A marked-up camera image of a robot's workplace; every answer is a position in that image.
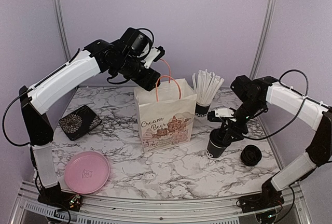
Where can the front aluminium frame rail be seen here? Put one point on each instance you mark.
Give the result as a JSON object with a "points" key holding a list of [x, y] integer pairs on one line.
{"points": [[99, 209]]}

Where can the stack of black cup lids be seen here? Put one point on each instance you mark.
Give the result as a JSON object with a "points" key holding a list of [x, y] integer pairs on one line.
{"points": [[251, 155]]}

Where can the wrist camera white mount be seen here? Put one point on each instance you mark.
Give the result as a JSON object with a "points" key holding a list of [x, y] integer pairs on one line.
{"points": [[153, 56], [219, 114]]}

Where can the black floral patterned tray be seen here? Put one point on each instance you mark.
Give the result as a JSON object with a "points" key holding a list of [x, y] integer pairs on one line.
{"points": [[79, 122]]}

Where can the left aluminium frame post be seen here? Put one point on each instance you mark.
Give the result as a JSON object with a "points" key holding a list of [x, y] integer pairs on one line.
{"points": [[61, 29]]}

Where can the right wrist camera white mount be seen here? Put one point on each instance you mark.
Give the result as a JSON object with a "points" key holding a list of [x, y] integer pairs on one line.
{"points": [[219, 114]]}

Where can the pink round plate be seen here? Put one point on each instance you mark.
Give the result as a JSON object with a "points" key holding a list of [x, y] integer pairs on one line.
{"points": [[87, 172]]}

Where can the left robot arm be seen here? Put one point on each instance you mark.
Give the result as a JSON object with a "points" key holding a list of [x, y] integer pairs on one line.
{"points": [[131, 56]]}

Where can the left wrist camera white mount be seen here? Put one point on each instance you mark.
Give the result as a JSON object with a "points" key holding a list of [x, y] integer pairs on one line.
{"points": [[153, 56]]}

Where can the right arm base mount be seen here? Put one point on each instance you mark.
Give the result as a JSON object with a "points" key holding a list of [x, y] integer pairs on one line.
{"points": [[269, 197]]}

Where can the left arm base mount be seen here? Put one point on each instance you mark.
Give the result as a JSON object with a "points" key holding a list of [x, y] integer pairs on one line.
{"points": [[54, 196]]}

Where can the aluminium frame post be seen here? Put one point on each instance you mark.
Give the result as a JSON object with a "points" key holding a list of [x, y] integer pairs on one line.
{"points": [[61, 29], [263, 38]]}

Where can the white paper takeout bag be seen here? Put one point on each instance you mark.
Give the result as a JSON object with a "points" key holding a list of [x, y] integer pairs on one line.
{"points": [[165, 115]]}

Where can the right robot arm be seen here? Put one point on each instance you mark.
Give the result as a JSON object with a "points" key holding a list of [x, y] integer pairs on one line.
{"points": [[255, 96]]}

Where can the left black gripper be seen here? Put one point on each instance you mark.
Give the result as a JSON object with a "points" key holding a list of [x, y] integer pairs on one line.
{"points": [[148, 81]]}

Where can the bundle of white paper straws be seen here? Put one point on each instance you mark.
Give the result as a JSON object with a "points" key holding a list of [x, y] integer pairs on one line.
{"points": [[206, 84]]}

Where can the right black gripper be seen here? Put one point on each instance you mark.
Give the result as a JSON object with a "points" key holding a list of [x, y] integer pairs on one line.
{"points": [[242, 127]]}

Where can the right aluminium frame post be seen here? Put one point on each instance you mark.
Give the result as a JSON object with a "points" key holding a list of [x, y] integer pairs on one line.
{"points": [[263, 38]]}

